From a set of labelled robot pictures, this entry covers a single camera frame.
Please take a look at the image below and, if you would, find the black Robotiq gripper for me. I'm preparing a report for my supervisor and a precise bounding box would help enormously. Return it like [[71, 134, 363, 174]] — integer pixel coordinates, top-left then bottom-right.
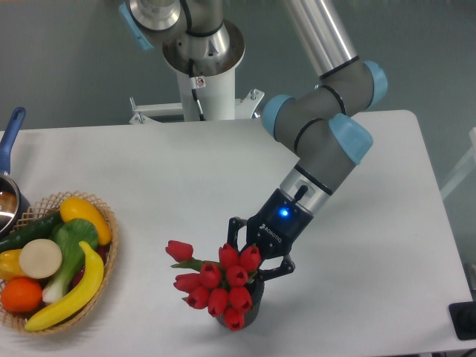
[[227, 187, 313, 280]]

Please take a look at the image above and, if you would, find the dark grey ribbed vase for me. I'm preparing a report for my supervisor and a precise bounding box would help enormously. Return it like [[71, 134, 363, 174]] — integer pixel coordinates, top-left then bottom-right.
[[216, 280, 265, 331]]

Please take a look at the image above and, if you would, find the red tulip bouquet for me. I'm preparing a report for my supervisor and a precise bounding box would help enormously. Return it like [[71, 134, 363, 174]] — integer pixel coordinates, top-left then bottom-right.
[[165, 240, 262, 318]]

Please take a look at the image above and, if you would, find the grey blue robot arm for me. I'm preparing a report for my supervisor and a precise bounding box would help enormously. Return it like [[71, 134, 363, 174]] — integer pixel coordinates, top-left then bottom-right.
[[119, 1, 387, 281]]

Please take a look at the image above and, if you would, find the dark red fruit toy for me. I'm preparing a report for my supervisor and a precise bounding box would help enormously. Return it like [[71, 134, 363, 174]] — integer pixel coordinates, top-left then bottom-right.
[[71, 246, 109, 289]]

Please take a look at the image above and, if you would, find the green bok choy toy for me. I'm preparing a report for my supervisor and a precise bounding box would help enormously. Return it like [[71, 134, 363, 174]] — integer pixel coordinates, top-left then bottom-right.
[[42, 219, 98, 305]]

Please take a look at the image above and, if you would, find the yellow lemon toy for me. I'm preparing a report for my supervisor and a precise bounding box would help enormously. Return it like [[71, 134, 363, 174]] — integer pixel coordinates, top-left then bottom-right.
[[59, 196, 112, 246]]

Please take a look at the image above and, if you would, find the yellow plastic banana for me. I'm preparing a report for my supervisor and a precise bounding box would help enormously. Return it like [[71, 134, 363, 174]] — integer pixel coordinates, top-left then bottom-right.
[[25, 241, 104, 332]]

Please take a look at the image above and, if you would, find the black device at edge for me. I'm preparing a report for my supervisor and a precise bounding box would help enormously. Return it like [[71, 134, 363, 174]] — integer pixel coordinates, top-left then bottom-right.
[[448, 301, 476, 341]]

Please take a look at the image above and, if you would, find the dark green cucumber toy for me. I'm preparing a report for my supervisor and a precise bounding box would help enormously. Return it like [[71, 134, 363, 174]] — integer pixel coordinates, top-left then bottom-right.
[[1, 211, 63, 252]]

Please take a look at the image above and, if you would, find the beige round disc toy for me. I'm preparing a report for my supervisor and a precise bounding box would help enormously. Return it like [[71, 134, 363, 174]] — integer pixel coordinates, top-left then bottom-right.
[[19, 239, 62, 279]]

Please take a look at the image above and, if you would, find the orange plastic fruit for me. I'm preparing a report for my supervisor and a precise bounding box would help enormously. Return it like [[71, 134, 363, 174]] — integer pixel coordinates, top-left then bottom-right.
[[1, 277, 42, 313]]

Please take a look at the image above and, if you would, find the yellow bell pepper toy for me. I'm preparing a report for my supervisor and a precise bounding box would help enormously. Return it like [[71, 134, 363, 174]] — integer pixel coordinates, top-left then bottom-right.
[[0, 249, 27, 281]]

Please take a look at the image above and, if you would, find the woven wicker basket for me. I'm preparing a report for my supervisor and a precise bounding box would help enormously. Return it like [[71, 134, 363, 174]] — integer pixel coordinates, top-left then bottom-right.
[[1, 191, 119, 335]]

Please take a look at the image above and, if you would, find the black cable on pedestal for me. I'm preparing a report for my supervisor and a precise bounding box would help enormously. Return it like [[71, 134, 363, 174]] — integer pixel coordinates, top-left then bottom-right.
[[187, 58, 207, 122]]

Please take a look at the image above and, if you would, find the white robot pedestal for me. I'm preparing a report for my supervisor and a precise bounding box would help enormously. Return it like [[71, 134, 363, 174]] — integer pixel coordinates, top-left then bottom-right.
[[162, 19, 245, 121]]

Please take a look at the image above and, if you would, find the white frame at right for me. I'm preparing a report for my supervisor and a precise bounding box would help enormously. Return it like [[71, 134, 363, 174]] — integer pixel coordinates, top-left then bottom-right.
[[440, 127, 475, 200]]

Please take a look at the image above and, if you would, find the blue handled saucepan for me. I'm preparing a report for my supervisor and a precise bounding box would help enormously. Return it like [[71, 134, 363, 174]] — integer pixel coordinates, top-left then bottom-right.
[[1, 107, 30, 239]]

